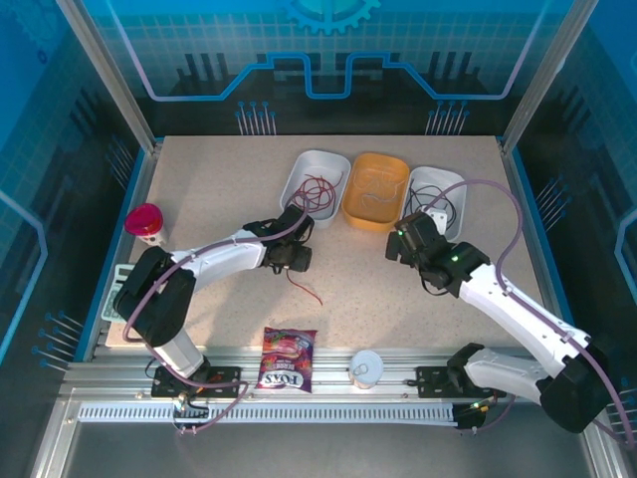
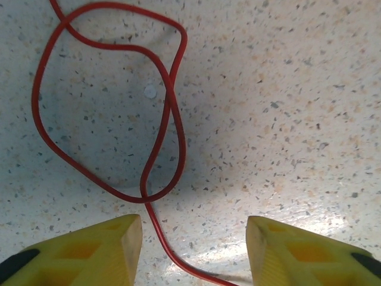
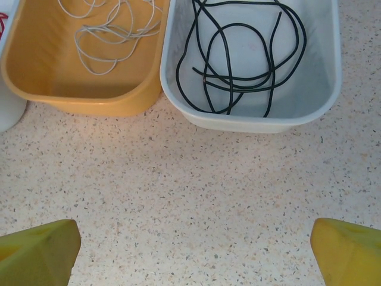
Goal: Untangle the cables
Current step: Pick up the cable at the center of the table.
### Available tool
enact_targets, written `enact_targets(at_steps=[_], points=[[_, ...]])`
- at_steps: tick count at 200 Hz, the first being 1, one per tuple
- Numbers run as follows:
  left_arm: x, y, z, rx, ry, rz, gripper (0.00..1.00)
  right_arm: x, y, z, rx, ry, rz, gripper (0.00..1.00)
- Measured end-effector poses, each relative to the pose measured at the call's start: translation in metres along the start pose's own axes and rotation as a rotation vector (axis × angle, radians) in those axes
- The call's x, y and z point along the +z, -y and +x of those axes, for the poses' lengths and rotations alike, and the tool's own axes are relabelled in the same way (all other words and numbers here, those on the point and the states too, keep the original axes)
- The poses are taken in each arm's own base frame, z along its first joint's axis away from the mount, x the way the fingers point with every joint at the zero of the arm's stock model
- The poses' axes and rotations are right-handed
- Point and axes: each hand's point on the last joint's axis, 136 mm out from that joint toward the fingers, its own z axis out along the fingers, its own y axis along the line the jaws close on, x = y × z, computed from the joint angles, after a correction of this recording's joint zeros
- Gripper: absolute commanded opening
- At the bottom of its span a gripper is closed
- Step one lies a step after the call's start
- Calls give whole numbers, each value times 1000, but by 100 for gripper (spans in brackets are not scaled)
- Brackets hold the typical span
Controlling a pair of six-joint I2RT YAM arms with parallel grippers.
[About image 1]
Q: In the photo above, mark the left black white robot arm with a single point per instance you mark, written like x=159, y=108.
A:
x=219, y=254

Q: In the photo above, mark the orange plastic tray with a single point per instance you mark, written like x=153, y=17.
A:
x=373, y=219

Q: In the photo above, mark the white plastic tray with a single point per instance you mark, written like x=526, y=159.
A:
x=438, y=176
x=318, y=167

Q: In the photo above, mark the purple candy bag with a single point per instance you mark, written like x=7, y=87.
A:
x=286, y=358

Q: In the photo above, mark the white tin can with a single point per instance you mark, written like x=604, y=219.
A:
x=368, y=371

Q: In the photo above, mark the pink lidded white cup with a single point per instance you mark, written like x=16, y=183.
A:
x=144, y=221

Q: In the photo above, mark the white calculator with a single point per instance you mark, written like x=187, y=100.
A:
x=112, y=306

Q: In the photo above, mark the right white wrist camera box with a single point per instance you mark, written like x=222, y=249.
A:
x=438, y=219

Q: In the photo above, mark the aluminium mounting rail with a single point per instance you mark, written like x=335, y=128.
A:
x=333, y=368

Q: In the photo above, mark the aluminium side rail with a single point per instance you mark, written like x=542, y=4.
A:
x=515, y=171
x=147, y=167

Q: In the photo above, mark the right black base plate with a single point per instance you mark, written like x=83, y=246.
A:
x=433, y=381

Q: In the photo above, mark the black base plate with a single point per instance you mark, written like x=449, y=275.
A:
x=433, y=381
x=224, y=381

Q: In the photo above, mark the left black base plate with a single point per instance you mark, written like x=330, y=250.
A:
x=224, y=381

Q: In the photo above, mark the aluminium frame post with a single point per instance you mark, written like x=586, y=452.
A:
x=110, y=72
x=545, y=72

